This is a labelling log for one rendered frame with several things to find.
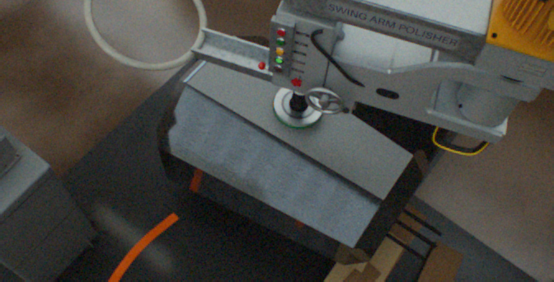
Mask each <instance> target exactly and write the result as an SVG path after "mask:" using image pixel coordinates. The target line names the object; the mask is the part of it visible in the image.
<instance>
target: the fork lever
mask: <svg viewBox="0 0 554 282"><path fill-rule="evenodd" d="M201 31H203V32H204V33H205V34H206V38H204V43H203V44H202V46H201V48H200V49H195V48H192V47H191V49H190V51H191V52H193V53H194V54H195V56H194V58H197V59H202V60H204V61H208V62H210V63H213V64H215V65H218V66H220V67H223V68H227V69H230V70H234V71H237V72H239V73H244V74H246V75H249V76H252V77H254V78H259V79H262V80H265V81H268V82H272V73H269V72H268V70H267V69H265V70H260V69H259V68H258V67H257V66H258V63H259V62H265V63H266V66H269V51H270V49H269V48H266V47H264V46H261V45H255V44H252V43H250V42H247V41H245V40H239V39H237V38H234V36H230V35H226V34H224V33H220V32H217V31H213V30H210V29H208V28H205V27H201ZM349 111H350V109H349V108H347V107H345V108H344V110H343V112H344V113H349Z"/></svg>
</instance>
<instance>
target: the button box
mask: <svg viewBox="0 0 554 282"><path fill-rule="evenodd" d="M295 26H296V24H295V23H292V22H289V21H283V20H280V19H278V18H277V17H276V16H273V17H272V19H271V23H270V51H269V66H268V72H269V73H274V74H277V75H280V76H283V77H287V78H288V77H289V75H290V70H291V62H292V55H293V42H294V33H295ZM278 28H281V29H284V30H286V31H287V35H284V36H282V35H278V34H277V32H276V30H277V29H278ZM277 39H281V40H283V41H285V42H286V45H284V46H279V45H277V44H276V43H275V41H276V40H277ZM276 48H281V49H282V50H283V51H285V54H283V55H279V54H277V53H275V49H276ZM275 57H280V58H282V59H283V61H284V62H283V63H276V62H275ZM274 66H279V67H281V68H282V69H283V72H282V73H278V72H276V71H275V70H274Z"/></svg>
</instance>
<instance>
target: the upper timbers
mask: <svg viewBox="0 0 554 282"><path fill-rule="evenodd" d="M388 233H389V234H391V233H390V232H388ZM391 235H392V236H394V237H396V238H397V239H399V240H400V241H402V242H404V241H403V240H401V239H400V238H399V237H397V236H396V235H394V234H391ZM404 243H405V244H406V242H404ZM403 248H404V247H402V246H400V245H399V244H397V243H396V242H394V241H392V240H391V239H389V238H388V237H385V238H384V239H383V241H382V243H381V244H380V246H379V247H378V249H377V251H376V252H375V254H374V255H373V257H372V259H371V260H370V263H371V264H372V265H373V266H375V267H376V268H377V269H378V270H379V271H380V272H381V273H382V274H381V275H380V276H379V277H378V279H377V280H376V281H375V282H383V281H384V280H385V279H386V276H387V274H388V272H389V270H390V269H391V268H392V266H393V264H394V262H395V261H397V258H398V257H399V256H400V254H401V252H402V250H403ZM353 269H354V268H353V267H351V266H349V265H342V264H341V263H339V262H336V263H335V265H334V266H333V268H332V269H331V271H330V272H329V275H328V276H327V277H326V279H325V280H324V282H343V281H344V280H345V279H346V278H347V277H348V276H349V275H350V273H351V272H352V270H353Z"/></svg>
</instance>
